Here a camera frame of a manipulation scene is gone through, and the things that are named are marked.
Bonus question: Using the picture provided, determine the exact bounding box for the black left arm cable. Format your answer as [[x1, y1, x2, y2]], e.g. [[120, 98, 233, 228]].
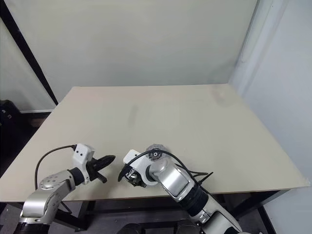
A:
[[35, 145, 76, 190]]

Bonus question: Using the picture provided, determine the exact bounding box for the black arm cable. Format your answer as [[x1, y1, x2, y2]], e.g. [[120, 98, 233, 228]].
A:
[[35, 145, 76, 190], [125, 150, 198, 186]]

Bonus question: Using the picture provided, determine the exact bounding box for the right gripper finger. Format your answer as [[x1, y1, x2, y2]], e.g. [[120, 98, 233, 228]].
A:
[[117, 165, 131, 182]]

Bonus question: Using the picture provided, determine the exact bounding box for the dark rounded shape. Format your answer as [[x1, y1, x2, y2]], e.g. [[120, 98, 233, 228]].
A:
[[119, 222, 142, 234], [177, 218, 196, 234]]

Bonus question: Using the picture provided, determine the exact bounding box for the black table frame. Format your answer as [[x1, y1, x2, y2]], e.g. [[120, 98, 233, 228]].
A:
[[57, 189, 285, 232]]

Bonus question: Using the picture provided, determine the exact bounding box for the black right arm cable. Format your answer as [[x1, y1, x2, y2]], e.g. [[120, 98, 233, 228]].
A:
[[125, 150, 198, 186]]

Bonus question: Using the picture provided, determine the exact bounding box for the black diagonal pole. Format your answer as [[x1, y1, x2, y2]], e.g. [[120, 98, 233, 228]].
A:
[[0, 0, 59, 106]]

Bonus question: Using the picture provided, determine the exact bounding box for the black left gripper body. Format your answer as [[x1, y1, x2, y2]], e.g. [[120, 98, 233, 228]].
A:
[[86, 157, 108, 184]]

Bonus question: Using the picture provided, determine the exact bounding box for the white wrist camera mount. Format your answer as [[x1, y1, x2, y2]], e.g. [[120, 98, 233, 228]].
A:
[[122, 149, 158, 188], [72, 143, 95, 185]]

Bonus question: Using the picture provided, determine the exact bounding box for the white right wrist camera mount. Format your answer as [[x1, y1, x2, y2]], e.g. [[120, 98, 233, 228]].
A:
[[122, 149, 158, 188]]

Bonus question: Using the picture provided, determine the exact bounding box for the black bag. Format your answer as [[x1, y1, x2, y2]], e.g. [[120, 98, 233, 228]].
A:
[[0, 99, 24, 152]]

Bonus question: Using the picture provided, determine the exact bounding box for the black cable tie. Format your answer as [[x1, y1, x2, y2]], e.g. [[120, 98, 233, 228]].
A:
[[191, 171, 215, 186]]

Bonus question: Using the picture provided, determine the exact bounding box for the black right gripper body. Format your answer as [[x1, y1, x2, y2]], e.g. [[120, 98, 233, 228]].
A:
[[124, 167, 147, 188]]

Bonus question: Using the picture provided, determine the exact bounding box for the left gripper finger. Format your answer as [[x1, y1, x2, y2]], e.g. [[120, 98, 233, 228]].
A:
[[97, 155, 117, 164], [97, 159, 116, 172]]

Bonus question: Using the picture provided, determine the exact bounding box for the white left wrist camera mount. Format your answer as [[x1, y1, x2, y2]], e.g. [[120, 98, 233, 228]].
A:
[[72, 143, 95, 185]]

